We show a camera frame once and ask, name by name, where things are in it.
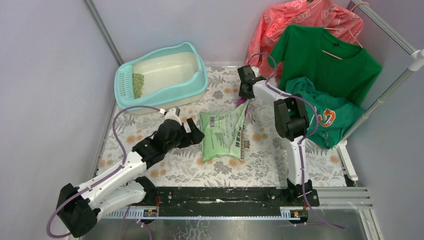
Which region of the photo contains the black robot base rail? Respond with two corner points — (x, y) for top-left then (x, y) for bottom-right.
(138, 186), (320, 218)

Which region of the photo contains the teal cat litter box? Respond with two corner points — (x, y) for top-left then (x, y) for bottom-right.
(114, 42), (209, 115)

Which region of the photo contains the green cat litter bag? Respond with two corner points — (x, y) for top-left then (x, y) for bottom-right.
(200, 101), (249, 162)

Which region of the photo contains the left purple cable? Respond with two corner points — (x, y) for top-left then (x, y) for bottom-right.
(45, 105), (167, 239)

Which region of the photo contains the green litter pile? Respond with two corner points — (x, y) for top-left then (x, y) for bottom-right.
(132, 73), (145, 99)

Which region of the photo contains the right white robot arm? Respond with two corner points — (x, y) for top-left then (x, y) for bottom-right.
(237, 65), (314, 207)

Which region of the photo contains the green jersey with orange logo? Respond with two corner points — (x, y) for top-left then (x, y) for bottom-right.
(285, 77), (364, 149)

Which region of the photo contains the metal clothes rack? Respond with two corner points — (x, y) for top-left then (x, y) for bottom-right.
(336, 0), (424, 182)

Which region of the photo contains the green t-shirt on hanger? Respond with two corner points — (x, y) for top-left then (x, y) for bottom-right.
(268, 24), (382, 106)

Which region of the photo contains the purple litter scoop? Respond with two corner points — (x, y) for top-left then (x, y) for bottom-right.
(236, 98), (247, 108)

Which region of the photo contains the purple cable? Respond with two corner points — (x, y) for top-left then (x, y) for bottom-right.
(246, 52), (347, 230)
(45, 105), (167, 239)

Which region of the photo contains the pink patterned garment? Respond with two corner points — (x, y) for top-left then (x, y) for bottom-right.
(244, 0), (364, 76)

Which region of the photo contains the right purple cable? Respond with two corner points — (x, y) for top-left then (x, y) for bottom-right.
(246, 52), (347, 230)

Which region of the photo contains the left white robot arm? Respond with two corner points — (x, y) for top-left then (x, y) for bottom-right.
(46, 107), (205, 239)

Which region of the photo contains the pink clothes hanger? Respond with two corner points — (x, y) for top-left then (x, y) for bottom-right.
(321, 1), (370, 61)

